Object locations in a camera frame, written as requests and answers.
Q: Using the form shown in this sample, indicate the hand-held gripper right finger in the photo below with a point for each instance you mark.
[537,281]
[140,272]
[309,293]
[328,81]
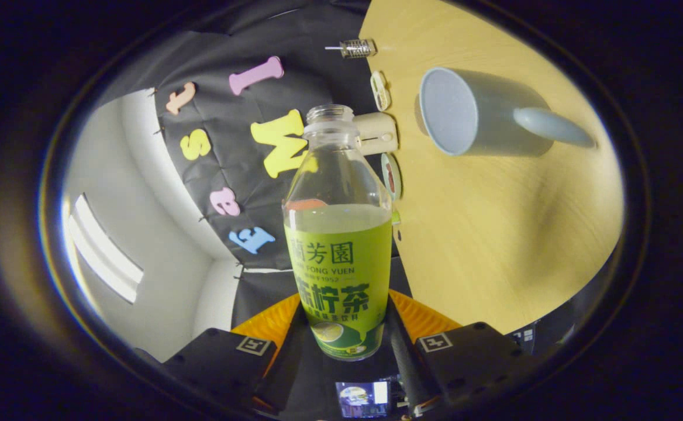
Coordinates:
[470,356]

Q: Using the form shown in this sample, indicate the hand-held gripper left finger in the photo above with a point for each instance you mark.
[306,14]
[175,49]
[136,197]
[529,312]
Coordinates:
[218,362]

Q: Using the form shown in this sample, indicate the green label juice bottle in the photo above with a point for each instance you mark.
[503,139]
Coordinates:
[338,275]

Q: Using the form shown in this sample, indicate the pale grey cup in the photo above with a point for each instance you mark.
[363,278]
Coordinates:
[482,117]

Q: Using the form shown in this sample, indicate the small white green bottle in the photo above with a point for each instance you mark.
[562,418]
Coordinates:
[396,217]

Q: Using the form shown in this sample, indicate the computer monitor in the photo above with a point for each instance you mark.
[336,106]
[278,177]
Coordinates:
[362,399]

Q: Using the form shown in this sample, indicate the wooden table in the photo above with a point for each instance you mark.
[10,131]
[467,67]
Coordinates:
[482,234]

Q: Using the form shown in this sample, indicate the ceiling light panel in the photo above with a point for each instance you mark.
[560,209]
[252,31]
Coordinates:
[104,251]

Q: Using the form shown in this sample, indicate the pale green plate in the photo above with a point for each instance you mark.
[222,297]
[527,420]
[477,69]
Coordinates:
[393,175]

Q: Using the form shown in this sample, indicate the black backdrop cloth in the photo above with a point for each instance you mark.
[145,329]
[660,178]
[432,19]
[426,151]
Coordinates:
[236,164]

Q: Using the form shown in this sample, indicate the cream toaster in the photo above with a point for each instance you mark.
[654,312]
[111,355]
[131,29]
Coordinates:
[379,133]

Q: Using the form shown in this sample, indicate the white divided bean tray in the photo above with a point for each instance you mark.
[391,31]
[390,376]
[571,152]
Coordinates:
[379,90]

